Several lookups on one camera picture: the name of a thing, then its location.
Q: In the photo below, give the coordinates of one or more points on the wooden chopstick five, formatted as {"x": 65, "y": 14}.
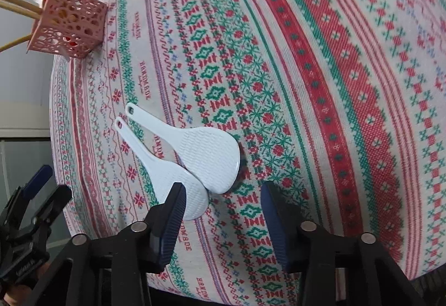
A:
{"x": 26, "y": 5}

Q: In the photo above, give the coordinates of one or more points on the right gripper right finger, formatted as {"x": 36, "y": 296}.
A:
{"x": 333, "y": 270}

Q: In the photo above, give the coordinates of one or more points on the wooden chopstick four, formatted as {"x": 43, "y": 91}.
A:
{"x": 16, "y": 42}

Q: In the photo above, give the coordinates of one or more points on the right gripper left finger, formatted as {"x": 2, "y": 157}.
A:
{"x": 113, "y": 270}

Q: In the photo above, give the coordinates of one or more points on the pink perforated utensil holder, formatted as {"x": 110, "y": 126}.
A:
{"x": 71, "y": 28}

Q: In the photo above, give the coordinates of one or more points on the person left hand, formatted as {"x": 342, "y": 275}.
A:
{"x": 19, "y": 293}

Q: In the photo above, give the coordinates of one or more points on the white rice paddle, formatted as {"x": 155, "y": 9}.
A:
{"x": 163, "y": 174}
{"x": 210, "y": 154}

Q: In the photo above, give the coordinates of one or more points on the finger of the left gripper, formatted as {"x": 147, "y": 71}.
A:
{"x": 31, "y": 180}
{"x": 41, "y": 220}

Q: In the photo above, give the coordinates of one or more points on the patterned striped tablecloth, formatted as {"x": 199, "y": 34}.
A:
{"x": 340, "y": 102}

